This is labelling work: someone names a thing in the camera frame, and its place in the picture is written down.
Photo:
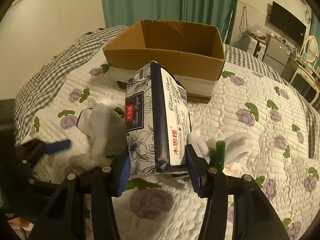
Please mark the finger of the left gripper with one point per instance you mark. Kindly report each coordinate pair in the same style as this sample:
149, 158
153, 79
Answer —
55, 147

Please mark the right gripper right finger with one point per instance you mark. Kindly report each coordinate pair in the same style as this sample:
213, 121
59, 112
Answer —
254, 216

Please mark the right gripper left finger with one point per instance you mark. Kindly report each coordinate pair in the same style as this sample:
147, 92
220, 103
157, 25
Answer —
64, 215

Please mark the white plush toy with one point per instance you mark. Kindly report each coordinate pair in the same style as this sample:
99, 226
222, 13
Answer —
103, 121

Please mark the white knotted soft item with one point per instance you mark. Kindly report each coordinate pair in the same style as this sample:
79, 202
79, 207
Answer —
234, 148

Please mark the floral tissue paper pack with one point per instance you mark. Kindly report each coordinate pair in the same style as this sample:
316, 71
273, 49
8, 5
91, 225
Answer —
157, 122

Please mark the white floral quilt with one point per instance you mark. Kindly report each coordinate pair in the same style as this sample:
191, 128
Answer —
242, 101

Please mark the grey checked bed sheet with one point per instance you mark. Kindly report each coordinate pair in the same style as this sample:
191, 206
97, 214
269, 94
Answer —
43, 87

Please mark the white dressing table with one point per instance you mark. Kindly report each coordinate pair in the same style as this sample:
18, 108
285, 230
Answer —
300, 79

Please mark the green curtain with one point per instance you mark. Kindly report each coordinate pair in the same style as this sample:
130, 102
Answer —
220, 13

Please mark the small grey fridge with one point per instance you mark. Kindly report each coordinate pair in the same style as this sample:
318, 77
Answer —
276, 54

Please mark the brown cardboard box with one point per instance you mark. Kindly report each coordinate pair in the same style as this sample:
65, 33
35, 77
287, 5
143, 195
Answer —
192, 52

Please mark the oval vanity mirror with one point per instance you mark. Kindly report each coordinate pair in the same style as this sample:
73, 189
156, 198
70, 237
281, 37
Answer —
310, 49

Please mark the black wall television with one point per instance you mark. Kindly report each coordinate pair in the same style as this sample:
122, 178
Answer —
287, 23

